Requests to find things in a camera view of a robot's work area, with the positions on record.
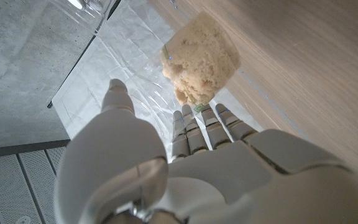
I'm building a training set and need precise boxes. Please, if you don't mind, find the brown sugar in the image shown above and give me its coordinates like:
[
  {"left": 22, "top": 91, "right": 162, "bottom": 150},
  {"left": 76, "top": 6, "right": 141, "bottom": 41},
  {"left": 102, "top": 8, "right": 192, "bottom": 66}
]
[{"left": 160, "top": 12, "right": 241, "bottom": 106}]

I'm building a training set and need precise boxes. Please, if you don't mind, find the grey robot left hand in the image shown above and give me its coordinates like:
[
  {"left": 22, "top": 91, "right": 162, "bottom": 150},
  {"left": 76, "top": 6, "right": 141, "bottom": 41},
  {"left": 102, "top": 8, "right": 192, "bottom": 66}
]
[{"left": 53, "top": 78, "right": 358, "bottom": 224}]

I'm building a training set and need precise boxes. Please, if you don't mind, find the white fabric backdrop sheet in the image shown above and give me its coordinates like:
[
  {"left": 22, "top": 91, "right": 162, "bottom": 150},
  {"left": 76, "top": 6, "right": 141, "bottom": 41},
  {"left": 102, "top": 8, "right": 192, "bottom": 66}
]
[{"left": 51, "top": 0, "right": 264, "bottom": 141}]

